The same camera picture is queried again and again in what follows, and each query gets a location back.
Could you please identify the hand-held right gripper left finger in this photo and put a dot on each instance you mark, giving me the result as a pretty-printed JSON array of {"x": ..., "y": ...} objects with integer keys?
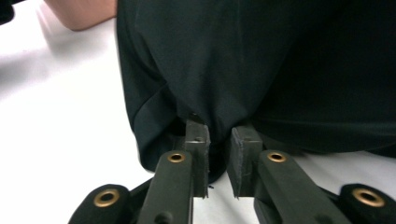
[{"x": 174, "y": 186}]

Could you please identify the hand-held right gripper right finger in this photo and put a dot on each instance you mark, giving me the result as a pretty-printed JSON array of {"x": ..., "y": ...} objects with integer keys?
[{"x": 280, "y": 186}]

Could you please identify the black and green t-shirt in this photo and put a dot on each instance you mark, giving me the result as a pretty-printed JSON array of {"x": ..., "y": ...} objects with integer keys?
[{"x": 233, "y": 62}]

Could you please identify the pink basin with grey rim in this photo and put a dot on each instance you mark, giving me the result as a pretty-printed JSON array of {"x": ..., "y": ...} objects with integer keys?
[{"x": 81, "y": 12}]

